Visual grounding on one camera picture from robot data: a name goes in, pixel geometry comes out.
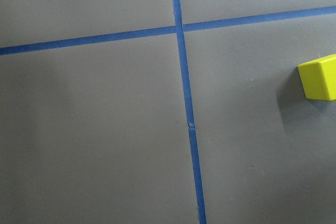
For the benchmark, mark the yellow wooden block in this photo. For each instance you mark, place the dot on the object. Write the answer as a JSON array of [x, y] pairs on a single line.
[[318, 78]]

